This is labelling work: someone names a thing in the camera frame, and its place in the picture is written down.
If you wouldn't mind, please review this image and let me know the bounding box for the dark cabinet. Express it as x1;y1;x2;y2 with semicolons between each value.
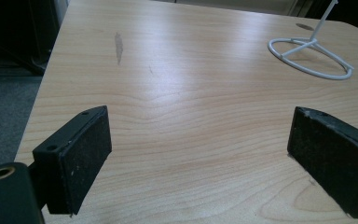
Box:
0;0;70;77

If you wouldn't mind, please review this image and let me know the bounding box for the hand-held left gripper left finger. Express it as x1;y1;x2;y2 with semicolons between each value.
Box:
32;105;113;217

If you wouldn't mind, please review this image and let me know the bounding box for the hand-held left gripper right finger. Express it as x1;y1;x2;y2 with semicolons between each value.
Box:
286;105;358;220

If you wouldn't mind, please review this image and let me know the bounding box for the white wire stand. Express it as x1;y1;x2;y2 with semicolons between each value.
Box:
267;0;354;81

